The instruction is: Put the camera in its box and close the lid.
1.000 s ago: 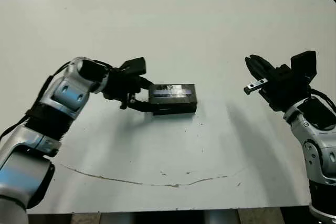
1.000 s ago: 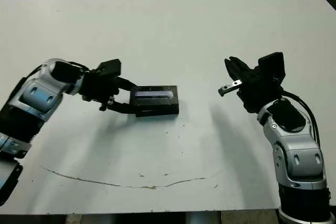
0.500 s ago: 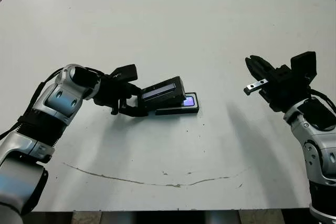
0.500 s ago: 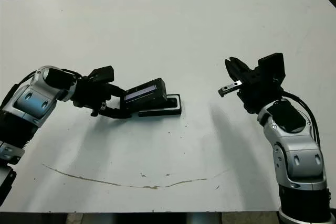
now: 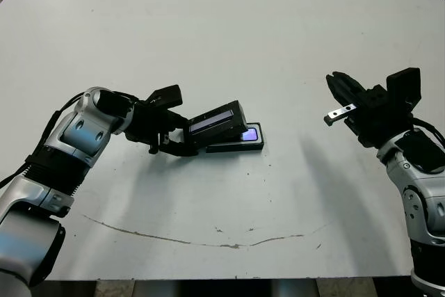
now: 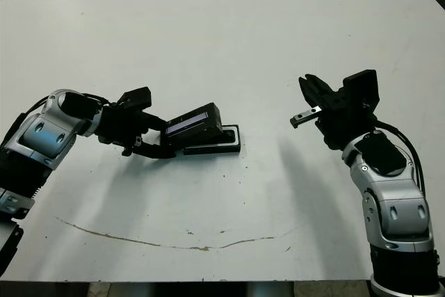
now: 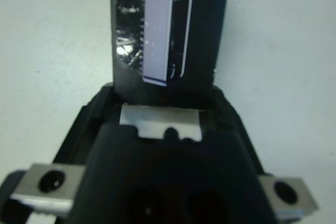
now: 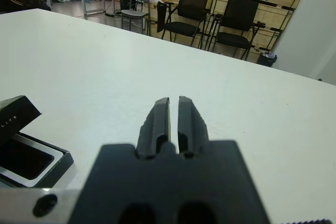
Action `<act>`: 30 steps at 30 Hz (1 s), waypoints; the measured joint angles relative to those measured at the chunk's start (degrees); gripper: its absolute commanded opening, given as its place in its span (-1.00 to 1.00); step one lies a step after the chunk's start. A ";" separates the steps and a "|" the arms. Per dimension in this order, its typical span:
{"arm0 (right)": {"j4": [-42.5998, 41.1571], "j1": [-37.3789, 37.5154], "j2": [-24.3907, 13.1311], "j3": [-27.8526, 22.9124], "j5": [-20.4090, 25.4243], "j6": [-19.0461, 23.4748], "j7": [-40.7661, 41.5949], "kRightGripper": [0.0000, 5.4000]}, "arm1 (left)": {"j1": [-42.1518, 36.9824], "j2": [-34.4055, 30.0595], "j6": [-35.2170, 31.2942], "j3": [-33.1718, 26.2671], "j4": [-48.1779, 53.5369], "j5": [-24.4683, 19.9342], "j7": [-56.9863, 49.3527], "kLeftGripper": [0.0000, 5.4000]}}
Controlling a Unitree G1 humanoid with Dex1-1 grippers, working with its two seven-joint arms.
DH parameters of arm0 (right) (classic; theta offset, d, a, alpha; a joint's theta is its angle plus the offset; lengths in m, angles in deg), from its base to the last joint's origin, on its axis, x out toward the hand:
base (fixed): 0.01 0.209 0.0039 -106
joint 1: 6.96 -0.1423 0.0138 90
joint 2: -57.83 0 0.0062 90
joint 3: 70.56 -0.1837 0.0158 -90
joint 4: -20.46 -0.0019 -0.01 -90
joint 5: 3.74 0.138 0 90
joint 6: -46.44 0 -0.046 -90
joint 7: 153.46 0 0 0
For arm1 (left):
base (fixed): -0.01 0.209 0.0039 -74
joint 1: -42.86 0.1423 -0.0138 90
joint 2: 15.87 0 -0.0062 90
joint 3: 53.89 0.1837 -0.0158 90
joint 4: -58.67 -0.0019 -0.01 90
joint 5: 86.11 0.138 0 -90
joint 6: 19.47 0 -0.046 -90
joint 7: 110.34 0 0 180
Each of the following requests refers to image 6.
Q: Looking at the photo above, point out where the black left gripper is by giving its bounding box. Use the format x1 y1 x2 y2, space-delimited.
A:
94 105 177 160

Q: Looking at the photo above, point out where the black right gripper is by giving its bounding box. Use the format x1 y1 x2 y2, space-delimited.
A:
289 74 378 150

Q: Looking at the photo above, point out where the black box lid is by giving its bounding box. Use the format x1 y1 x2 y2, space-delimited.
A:
164 102 223 149

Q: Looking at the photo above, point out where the black box base white insert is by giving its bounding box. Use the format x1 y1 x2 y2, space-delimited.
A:
182 123 242 155

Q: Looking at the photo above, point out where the grey cylindrical leg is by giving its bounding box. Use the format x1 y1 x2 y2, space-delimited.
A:
248 280 297 297

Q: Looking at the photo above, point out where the black left wrist camera housing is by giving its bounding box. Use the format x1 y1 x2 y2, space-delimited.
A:
115 86 153 111

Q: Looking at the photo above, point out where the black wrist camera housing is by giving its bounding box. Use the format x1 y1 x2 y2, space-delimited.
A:
341 69 380 112
115 86 153 111

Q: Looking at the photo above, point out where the black right wrist camera housing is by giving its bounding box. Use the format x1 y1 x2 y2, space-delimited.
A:
341 69 380 112

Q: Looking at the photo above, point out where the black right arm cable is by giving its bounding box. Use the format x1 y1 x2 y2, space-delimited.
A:
375 120 427 195

